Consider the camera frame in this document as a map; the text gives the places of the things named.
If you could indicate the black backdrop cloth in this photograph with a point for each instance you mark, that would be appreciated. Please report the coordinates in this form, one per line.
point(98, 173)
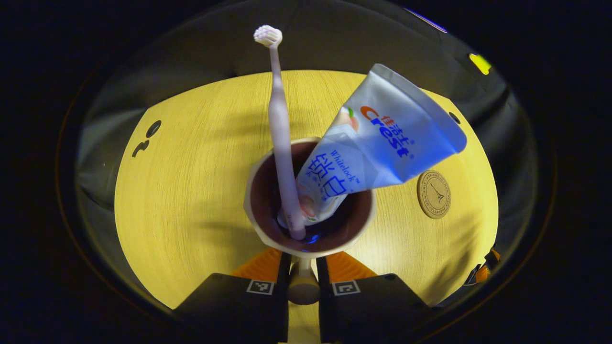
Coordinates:
point(334, 38)

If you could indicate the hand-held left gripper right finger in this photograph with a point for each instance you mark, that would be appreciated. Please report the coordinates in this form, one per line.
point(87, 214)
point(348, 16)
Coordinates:
point(373, 306)

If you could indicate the wooden desktop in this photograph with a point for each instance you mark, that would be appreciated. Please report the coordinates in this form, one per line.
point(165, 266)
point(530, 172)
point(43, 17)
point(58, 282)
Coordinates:
point(181, 191)

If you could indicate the round brown coaster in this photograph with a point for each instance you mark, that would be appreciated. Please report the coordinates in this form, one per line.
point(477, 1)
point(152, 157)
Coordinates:
point(432, 193)

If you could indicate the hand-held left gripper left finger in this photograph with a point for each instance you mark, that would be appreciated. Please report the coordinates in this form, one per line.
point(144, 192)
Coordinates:
point(239, 306)

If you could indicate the pale pink toothbrush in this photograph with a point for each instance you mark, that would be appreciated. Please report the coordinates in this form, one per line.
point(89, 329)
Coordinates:
point(282, 143)

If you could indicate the white toothpaste tube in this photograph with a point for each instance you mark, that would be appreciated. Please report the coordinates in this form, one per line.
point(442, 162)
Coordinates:
point(382, 134)

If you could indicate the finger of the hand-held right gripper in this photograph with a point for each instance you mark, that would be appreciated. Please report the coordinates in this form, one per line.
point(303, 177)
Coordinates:
point(484, 273)

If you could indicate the beige cup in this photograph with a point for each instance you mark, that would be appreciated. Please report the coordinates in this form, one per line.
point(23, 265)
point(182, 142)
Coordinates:
point(265, 196)

